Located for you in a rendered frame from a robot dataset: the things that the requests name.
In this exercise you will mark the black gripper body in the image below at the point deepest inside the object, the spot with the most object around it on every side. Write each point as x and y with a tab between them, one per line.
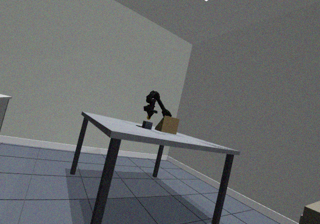
152	109

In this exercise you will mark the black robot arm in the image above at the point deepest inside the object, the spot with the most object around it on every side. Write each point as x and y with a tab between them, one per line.
156	96

